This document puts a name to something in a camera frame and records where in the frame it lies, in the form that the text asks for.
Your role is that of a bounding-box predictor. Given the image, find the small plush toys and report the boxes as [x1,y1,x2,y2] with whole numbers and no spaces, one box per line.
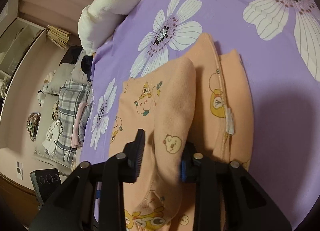
[37,71,57,107]

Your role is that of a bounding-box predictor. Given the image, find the white wall switch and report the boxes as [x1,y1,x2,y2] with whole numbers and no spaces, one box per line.
[16,161,24,180]

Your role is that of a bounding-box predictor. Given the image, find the grey plaid blanket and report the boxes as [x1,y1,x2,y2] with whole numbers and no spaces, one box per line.
[41,77,92,165]

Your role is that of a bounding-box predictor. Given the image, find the purple flower print bedsheet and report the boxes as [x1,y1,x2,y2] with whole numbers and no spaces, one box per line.
[79,0,320,231]

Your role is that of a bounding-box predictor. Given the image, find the dark brown cloth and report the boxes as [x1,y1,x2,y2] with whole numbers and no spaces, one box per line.
[61,46,83,65]

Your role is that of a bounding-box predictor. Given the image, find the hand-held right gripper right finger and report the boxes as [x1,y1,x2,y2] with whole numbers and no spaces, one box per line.
[180,142,292,231]

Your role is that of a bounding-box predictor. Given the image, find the grey pillow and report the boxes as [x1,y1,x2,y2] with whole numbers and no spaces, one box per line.
[46,64,75,94]

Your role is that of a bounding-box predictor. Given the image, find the multicoloured yarn bundle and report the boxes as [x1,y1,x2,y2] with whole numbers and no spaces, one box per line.
[26,112,42,142]

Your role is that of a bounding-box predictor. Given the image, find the dark navy clothes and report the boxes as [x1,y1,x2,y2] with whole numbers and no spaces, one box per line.
[80,55,94,82]

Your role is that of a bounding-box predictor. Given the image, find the tan woven straw item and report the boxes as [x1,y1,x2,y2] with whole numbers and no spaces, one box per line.
[46,25,72,50]

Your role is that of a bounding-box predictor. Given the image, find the orange cartoon print shirt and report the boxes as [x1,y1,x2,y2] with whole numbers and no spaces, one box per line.
[110,33,254,231]

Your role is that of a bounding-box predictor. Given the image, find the black device with three rings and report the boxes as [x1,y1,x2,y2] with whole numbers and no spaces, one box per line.
[30,168,62,205]

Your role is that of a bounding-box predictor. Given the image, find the pale pink cloth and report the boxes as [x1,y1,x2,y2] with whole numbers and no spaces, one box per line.
[71,102,87,148]

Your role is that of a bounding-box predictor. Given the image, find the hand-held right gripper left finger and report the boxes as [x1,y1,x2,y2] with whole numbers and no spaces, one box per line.
[29,129,146,231]

